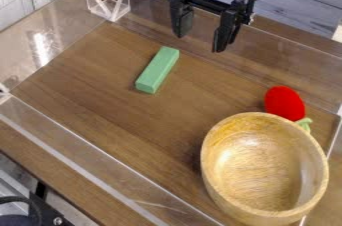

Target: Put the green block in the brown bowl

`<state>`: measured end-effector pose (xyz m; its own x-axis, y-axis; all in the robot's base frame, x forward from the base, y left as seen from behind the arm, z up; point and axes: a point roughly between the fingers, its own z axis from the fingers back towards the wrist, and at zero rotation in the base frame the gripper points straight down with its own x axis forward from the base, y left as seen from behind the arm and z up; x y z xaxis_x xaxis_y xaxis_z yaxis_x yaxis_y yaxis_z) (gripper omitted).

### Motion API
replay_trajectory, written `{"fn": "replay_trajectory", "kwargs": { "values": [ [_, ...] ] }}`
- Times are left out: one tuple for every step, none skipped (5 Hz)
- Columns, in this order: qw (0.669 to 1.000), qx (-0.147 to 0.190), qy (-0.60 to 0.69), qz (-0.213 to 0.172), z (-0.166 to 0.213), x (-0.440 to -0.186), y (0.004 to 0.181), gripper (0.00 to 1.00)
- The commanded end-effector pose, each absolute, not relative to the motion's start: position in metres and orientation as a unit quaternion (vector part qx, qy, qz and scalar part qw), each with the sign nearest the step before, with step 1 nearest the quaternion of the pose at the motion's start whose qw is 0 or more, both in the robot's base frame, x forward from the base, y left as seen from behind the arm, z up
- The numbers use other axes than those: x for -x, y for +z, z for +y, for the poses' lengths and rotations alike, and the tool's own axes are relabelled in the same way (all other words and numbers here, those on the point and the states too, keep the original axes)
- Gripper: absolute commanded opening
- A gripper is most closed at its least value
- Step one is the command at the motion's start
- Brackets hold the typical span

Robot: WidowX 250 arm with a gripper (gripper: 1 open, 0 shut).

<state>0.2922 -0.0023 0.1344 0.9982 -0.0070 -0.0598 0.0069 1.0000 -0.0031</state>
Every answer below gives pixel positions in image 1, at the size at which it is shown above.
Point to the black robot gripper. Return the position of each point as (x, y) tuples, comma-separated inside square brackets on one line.
[(225, 34)]

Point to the green rectangular block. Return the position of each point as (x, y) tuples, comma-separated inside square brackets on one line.
[(157, 70)]

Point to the brown wooden bowl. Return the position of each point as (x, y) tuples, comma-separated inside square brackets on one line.
[(265, 169)]

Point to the red plush strawberry toy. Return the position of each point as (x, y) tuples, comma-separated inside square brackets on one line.
[(284, 102)]

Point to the clear acrylic barrier wall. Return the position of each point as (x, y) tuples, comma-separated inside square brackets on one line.
[(118, 150)]

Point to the clear acrylic corner bracket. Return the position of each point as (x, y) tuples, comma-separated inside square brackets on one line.
[(109, 9)]

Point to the black clamp with cable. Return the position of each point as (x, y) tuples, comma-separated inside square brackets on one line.
[(25, 209)]

